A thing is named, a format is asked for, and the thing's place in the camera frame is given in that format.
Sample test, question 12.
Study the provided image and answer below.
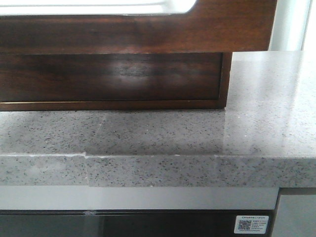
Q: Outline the dark wooden drawer cabinet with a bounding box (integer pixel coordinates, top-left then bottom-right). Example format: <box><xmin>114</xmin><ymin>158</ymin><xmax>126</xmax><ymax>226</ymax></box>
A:
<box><xmin>0</xmin><ymin>53</ymin><xmax>232</xmax><ymax>111</ymax></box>

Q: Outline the white QR code sticker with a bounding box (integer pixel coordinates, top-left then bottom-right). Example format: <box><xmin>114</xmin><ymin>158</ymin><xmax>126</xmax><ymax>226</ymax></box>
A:
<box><xmin>234</xmin><ymin>215</ymin><xmax>269</xmax><ymax>234</ymax></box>

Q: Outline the white pleated curtain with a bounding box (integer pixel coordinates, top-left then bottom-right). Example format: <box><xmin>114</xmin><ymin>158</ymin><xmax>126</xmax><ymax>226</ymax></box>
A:
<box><xmin>269</xmin><ymin>0</ymin><xmax>316</xmax><ymax>52</ymax></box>

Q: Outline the grey cabinet panel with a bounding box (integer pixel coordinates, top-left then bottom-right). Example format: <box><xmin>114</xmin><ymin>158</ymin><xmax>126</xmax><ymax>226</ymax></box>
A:
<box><xmin>272</xmin><ymin>188</ymin><xmax>316</xmax><ymax>237</ymax></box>

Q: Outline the black glass appliance door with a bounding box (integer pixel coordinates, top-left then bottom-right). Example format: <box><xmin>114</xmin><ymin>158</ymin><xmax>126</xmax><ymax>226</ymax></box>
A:
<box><xmin>0</xmin><ymin>210</ymin><xmax>274</xmax><ymax>237</ymax></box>

